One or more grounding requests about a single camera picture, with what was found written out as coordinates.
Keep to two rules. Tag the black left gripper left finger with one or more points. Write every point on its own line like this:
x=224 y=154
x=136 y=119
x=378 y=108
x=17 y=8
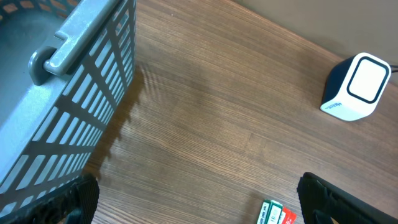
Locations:
x=74 y=202

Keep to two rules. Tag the red stick packet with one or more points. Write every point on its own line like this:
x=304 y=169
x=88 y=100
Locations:
x=287 y=216

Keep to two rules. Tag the grey plastic basket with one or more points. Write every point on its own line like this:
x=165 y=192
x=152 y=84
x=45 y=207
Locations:
x=65 y=67

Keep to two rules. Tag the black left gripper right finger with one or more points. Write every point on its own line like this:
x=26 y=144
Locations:
x=323 y=202

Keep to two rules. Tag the green white gum pack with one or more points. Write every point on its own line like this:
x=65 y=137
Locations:
x=270 y=212

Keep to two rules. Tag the white barcode scanner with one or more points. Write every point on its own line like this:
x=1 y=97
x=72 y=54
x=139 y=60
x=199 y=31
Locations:
x=354 y=87

